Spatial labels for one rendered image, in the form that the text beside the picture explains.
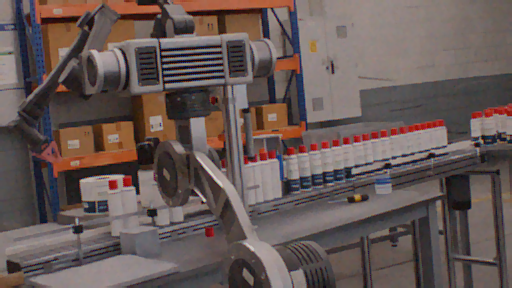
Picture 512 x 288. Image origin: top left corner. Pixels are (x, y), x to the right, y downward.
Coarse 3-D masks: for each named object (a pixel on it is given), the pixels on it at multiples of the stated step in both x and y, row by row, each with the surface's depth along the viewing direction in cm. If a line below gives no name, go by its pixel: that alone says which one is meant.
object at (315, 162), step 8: (312, 144) 314; (312, 152) 314; (312, 160) 313; (320, 160) 314; (312, 168) 314; (320, 168) 314; (312, 176) 314; (320, 176) 314; (312, 184) 315; (320, 184) 314
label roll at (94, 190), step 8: (104, 176) 321; (112, 176) 318; (120, 176) 315; (80, 184) 312; (88, 184) 306; (96, 184) 305; (104, 184) 305; (120, 184) 309; (88, 192) 306; (96, 192) 305; (104, 192) 305; (88, 200) 307; (96, 200) 305; (104, 200) 305; (88, 208) 307; (96, 208) 305; (104, 208) 305
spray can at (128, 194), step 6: (126, 180) 253; (126, 186) 253; (132, 186) 255; (126, 192) 252; (132, 192) 253; (126, 198) 253; (132, 198) 253; (126, 204) 253; (132, 204) 253; (126, 210) 253; (132, 210) 253; (132, 216) 253; (126, 222) 254; (132, 222) 253; (138, 222) 255; (126, 228) 254
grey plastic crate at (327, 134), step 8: (328, 128) 500; (336, 128) 503; (344, 128) 507; (352, 128) 511; (360, 128) 515; (368, 128) 466; (376, 128) 470; (384, 128) 474; (304, 136) 485; (312, 136) 478; (320, 136) 471; (328, 136) 464; (336, 136) 457; (344, 136) 456; (352, 136) 460; (304, 144) 487; (320, 144) 472; (352, 144) 460
